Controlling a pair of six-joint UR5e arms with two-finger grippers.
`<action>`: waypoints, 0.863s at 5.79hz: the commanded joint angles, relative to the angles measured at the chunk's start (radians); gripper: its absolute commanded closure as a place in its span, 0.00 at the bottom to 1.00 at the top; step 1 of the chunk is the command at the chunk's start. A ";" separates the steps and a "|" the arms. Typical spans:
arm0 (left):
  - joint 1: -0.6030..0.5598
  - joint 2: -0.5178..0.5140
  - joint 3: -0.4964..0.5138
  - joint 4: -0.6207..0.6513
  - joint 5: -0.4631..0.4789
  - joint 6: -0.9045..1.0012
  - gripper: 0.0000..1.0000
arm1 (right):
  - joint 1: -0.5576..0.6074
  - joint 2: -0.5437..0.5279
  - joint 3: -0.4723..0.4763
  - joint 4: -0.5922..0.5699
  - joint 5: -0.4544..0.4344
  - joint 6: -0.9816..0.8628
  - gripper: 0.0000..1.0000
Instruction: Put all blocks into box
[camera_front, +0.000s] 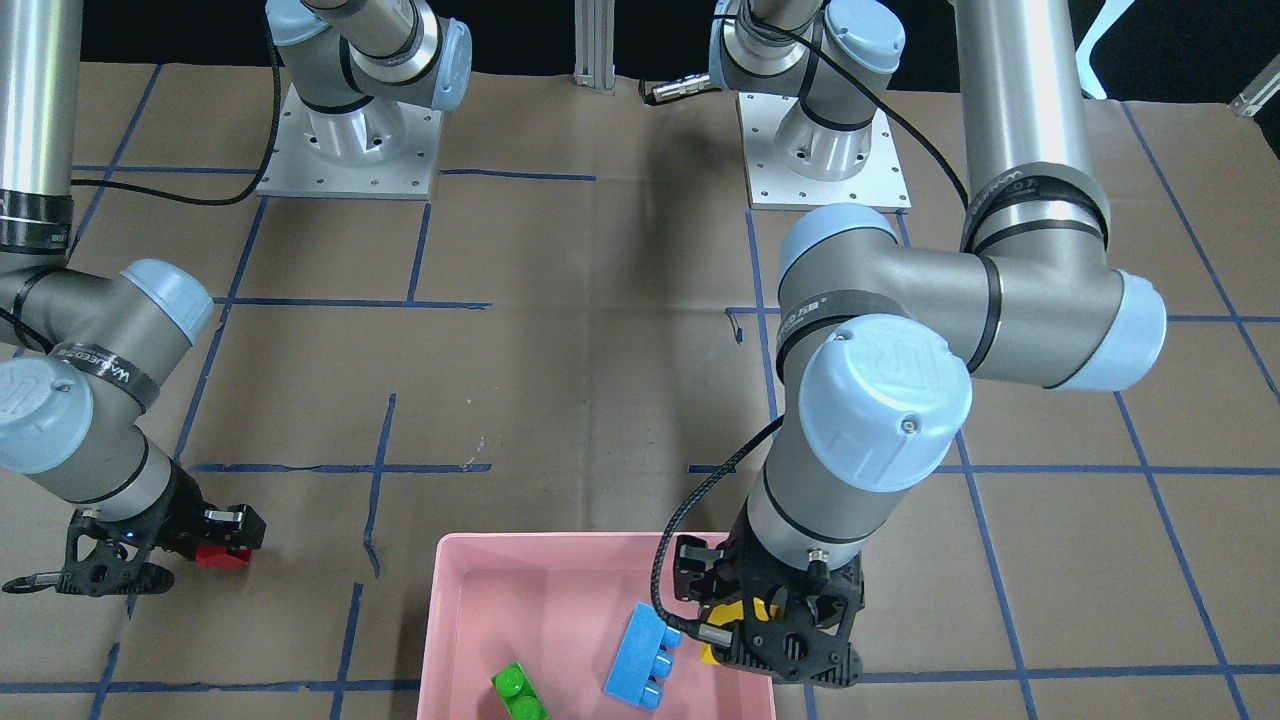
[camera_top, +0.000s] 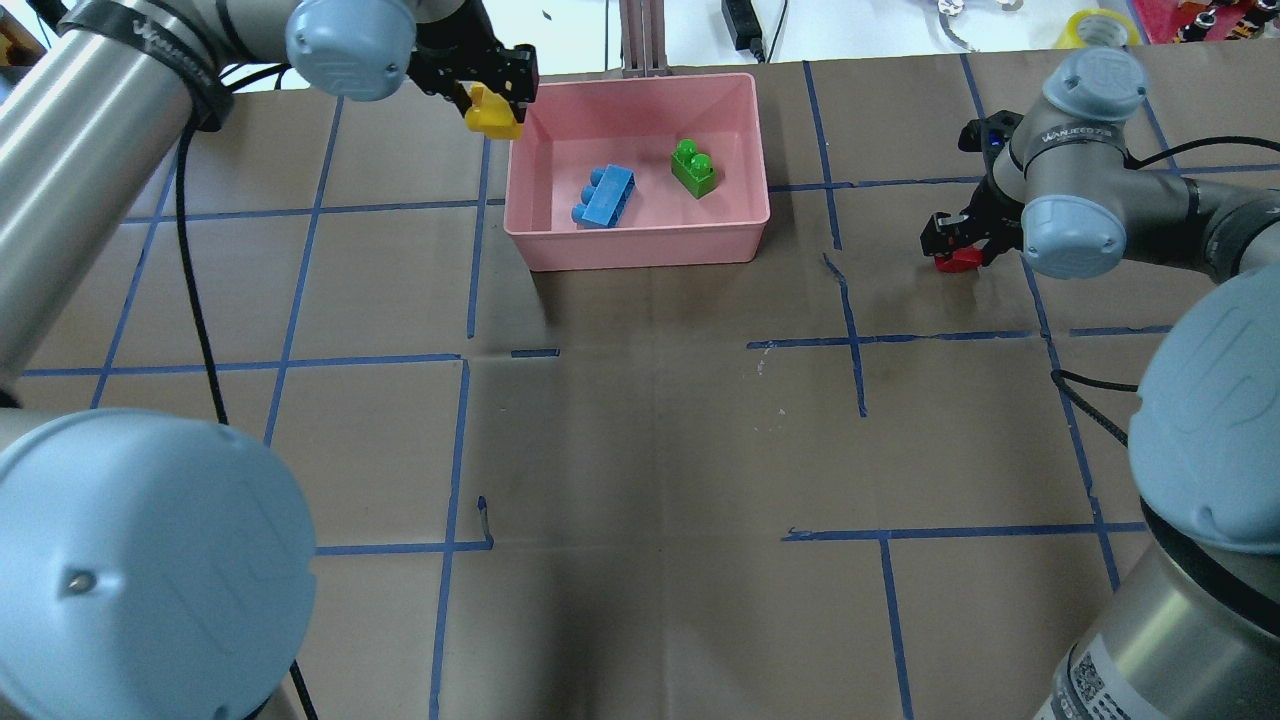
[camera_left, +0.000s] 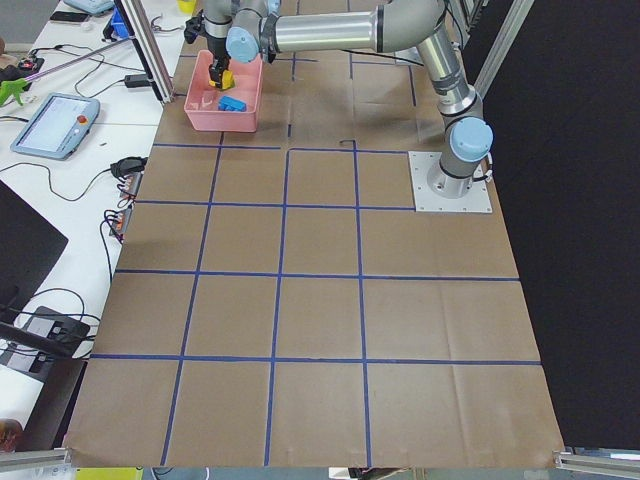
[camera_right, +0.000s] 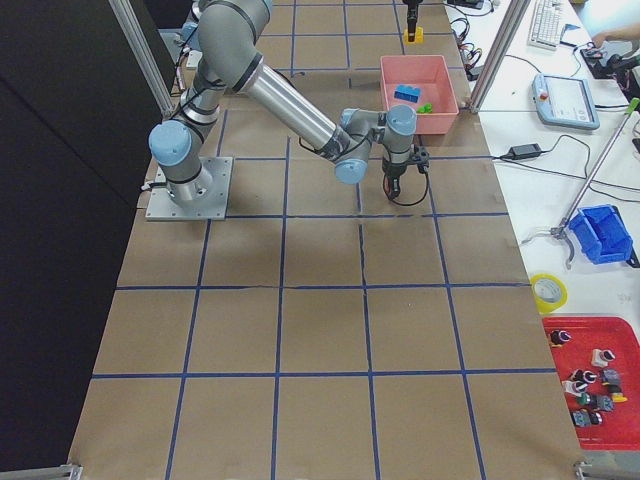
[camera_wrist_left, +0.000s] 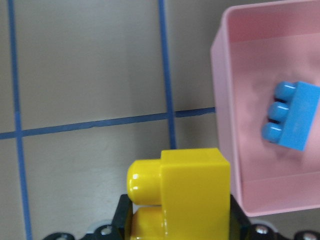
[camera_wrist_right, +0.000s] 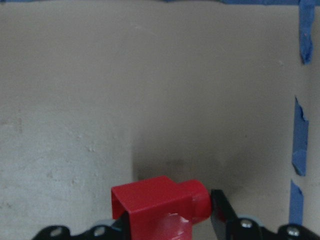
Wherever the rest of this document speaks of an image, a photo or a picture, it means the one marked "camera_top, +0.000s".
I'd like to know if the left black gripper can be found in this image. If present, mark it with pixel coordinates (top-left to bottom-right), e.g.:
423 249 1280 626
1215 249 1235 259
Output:
408 1 540 124

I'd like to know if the yellow tape roll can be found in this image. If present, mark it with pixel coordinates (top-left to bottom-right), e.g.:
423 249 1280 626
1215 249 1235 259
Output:
1052 8 1140 50

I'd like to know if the red toy block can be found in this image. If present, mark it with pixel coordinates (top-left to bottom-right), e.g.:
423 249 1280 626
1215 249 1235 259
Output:
933 246 986 274

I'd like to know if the green toy block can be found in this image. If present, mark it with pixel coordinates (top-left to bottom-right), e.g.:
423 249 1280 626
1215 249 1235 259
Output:
669 138 719 199

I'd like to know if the pink plastic box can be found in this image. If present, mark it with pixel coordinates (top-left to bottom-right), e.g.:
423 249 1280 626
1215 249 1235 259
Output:
504 73 771 272

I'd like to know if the yellow toy block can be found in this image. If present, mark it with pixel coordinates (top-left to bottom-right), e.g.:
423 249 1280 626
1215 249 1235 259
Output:
463 82 524 141

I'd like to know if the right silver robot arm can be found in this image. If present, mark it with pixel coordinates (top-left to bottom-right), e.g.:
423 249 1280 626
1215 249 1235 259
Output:
922 46 1279 719

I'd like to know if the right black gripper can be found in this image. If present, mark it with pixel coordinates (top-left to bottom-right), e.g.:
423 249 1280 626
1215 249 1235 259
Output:
920 110 1023 266

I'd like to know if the aluminium frame post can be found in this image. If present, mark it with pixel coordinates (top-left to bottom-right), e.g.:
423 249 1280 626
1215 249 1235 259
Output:
620 0 669 78

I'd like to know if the black power adapter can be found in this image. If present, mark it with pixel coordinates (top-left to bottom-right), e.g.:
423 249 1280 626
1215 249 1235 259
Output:
719 0 765 61

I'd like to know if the blue toy block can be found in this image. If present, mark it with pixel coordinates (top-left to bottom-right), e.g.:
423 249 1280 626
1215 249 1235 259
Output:
571 164 635 229

